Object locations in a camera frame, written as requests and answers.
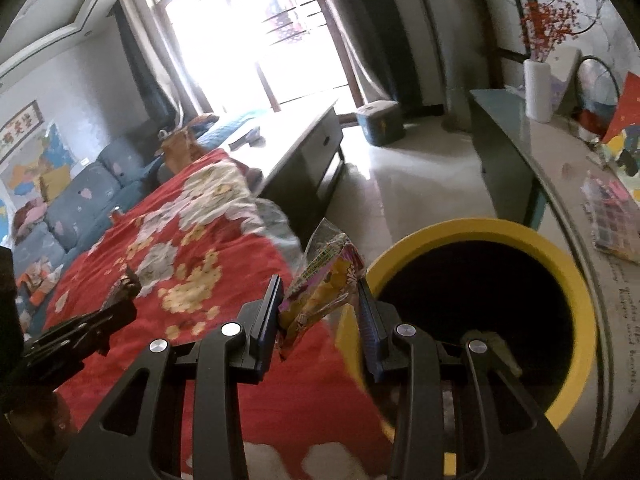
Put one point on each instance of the grey coffee table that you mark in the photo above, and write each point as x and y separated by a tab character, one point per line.
295	130

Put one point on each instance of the small flat packet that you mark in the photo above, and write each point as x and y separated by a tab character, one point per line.
247	140

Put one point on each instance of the framed calligraphy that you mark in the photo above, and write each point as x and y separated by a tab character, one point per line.
20	132

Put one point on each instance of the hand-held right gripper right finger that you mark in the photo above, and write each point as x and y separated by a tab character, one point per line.
372	335

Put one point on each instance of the brown bag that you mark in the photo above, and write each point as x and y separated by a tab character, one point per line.
182	152

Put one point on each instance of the clear bead organiser box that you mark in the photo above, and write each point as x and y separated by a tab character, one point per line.
612	215

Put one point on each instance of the blue sofa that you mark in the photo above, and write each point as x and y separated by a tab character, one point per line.
85	195

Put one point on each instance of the white paper bag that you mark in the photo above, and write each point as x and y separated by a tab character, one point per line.
565	77

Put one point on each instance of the pink plush pile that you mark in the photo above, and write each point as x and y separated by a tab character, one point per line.
30	220

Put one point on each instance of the orange patterned cushion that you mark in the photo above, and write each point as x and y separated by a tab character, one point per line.
206	123

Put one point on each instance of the yellow pillow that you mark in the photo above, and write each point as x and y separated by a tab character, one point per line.
55	182

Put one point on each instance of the colourful painting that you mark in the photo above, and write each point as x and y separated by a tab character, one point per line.
625	140

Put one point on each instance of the red berry branches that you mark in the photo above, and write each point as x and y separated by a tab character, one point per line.
547	27

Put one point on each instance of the white vase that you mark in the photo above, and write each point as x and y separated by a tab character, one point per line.
537	92

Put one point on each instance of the red floral blanket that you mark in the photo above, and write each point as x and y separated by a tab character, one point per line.
175	320

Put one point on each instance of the glass balcony door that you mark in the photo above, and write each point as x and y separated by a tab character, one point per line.
235	35

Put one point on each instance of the yellow round bin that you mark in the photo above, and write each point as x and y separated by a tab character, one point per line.
500	227

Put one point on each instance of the blue quilted mat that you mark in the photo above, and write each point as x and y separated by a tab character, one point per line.
235	127

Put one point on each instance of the standing air conditioner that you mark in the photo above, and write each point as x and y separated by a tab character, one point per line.
455	45

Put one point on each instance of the person's left forearm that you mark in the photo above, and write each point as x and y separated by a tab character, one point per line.
35	425

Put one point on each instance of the yellow snack packet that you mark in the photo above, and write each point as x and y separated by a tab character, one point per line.
320	290

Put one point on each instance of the country map poster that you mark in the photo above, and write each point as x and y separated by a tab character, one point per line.
35	165

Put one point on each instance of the grey curtain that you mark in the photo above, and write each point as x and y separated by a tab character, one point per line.
385	35
150	75

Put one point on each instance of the blue storage stool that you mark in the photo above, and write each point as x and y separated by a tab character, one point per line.
381	124

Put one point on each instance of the dark brown wrapper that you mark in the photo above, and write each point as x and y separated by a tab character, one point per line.
125	287

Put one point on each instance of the orange patterned cloth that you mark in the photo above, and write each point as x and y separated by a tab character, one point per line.
37	282

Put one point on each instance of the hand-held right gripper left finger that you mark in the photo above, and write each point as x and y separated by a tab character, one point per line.
262	340

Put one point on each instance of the world map poster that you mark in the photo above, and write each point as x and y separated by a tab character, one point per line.
4	217

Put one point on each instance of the television cabinet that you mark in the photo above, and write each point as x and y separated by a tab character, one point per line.
530	170

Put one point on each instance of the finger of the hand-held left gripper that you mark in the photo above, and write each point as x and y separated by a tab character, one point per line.
117	317

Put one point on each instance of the hanging laundry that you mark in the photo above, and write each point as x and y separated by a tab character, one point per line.
282	20

